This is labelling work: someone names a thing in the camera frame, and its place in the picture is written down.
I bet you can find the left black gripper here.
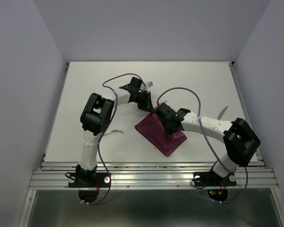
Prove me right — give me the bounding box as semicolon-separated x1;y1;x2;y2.
134;91;154;113

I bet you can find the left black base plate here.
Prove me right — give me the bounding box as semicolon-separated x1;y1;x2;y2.
65;172;111;188

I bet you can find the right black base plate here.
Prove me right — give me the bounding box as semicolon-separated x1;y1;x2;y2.
191;171;237;188

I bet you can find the purple cloth napkin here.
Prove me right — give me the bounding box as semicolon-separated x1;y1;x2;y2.
135;113;187;157

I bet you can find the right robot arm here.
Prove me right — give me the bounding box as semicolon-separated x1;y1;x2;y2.
155;103;261;187

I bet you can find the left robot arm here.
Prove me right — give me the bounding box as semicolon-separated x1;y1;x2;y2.
75;73;154;186

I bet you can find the aluminium rail frame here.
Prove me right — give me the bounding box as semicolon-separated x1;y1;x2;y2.
18;61;284;227

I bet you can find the pink handled knife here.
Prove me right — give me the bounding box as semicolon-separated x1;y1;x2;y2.
217;106;228;120

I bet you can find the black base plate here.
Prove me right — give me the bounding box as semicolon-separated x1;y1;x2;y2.
65;172;111;188
191;171;237;188

